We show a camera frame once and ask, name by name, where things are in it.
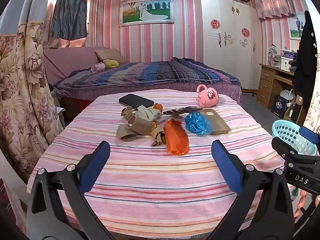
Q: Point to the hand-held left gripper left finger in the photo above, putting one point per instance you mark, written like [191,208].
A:
[95,166]

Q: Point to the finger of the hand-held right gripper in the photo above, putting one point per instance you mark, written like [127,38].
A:
[308,133]
[282,146]

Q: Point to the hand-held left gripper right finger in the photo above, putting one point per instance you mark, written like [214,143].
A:
[225,167]

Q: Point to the teal plastic basket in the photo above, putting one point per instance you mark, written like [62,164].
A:
[287,132]

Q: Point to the beige paper strip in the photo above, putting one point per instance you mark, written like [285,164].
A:
[126,135]

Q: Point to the blue plastic bag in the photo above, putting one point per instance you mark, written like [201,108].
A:
[197,123]

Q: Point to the orange plastic bag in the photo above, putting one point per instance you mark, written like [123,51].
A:
[176,137]

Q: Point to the cardboard tube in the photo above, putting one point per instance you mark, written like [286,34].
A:
[140,126]

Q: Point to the brown paper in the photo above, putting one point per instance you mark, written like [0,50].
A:
[157,136]
[127,112]

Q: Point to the dark snack wrapper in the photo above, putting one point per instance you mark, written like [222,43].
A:
[180,110]

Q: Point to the grey paper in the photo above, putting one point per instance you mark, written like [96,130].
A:
[147,112]

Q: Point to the orange peel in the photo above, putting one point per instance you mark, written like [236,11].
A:
[158,107]

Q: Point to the person's right hand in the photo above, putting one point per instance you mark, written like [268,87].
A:
[300,202]

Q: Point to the cardboard box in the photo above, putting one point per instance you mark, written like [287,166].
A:
[296,110]

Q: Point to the pink floral curtain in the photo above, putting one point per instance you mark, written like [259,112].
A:
[315,100]

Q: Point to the black gift box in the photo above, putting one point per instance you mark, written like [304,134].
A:
[280,107]

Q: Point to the beige phone case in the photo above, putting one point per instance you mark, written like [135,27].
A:
[220,125]

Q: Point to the white round appliance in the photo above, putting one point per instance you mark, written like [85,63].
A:
[286,94]

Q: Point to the pink striped cloth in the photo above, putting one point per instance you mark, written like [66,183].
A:
[150,180]

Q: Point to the wooden desk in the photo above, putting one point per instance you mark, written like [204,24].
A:
[267,85]

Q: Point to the black coat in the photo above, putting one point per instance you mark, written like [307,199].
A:
[305,62]

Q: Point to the pink mug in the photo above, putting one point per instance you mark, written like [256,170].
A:
[208,97]

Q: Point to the white box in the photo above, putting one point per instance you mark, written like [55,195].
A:
[283,63]

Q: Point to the black smartphone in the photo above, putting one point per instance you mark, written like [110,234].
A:
[136,101]

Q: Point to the purple container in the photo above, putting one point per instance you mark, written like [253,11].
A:
[288,53]

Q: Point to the desk lamp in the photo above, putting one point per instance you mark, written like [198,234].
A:
[272,51]

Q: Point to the pink plush toy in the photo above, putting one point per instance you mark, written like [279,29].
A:
[98,67]

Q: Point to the beige floral curtain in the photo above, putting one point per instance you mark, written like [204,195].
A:
[25,92]

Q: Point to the yellow plush toy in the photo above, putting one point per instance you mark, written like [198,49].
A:
[111,64]

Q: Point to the white wardrobe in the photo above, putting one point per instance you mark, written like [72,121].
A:
[230,55]

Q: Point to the bed with purple dotted sheet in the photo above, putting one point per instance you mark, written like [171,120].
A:
[75,60]

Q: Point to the small framed photo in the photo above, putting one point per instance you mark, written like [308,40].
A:
[296,26]

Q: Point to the beige pillow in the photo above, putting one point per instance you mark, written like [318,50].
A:
[110,55]

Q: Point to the blue plaid blanket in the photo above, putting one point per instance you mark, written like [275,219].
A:
[162,73]

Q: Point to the pink curtain valance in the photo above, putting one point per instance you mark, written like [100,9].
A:
[275,2]

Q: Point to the dark grey window curtain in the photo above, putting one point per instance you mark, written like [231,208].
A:
[70,10]

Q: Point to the framed wedding picture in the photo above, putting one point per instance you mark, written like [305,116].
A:
[146,11]

